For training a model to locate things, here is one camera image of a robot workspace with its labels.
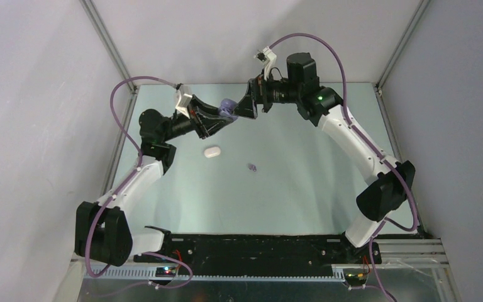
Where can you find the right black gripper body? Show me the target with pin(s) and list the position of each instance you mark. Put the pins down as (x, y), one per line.
(271, 90)

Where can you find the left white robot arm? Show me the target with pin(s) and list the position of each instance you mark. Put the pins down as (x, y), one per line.
(102, 230)

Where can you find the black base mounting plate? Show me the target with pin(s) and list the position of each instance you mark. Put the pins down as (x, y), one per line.
(235, 255)

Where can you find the white earbud charging case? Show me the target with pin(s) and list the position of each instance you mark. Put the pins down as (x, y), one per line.
(211, 152)

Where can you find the left corner aluminium post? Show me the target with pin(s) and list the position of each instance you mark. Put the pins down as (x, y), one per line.
(104, 35)

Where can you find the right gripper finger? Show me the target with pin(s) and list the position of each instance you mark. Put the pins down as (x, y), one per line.
(245, 93)
(246, 109)

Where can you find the aluminium frame rail front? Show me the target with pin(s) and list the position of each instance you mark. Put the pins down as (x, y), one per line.
(396, 253)

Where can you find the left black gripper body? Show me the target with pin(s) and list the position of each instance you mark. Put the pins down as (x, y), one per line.
(192, 111)

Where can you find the corner aluminium post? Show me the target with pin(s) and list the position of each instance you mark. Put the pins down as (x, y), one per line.
(104, 35)
(402, 43)

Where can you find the blue round disc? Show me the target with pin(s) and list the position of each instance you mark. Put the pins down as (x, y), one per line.
(226, 109)

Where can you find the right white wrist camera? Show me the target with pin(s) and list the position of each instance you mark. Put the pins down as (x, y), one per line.
(268, 58)

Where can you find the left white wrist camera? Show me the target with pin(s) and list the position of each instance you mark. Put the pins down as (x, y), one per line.
(183, 96)

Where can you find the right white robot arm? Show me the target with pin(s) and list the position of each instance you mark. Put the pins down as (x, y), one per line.
(388, 180)

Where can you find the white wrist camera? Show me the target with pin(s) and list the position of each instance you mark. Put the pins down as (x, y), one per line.
(183, 96)
(268, 58)

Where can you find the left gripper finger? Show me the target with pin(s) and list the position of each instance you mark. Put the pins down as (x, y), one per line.
(204, 108)
(214, 125)

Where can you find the right corner aluminium post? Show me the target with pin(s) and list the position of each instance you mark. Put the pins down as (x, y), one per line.
(402, 43)

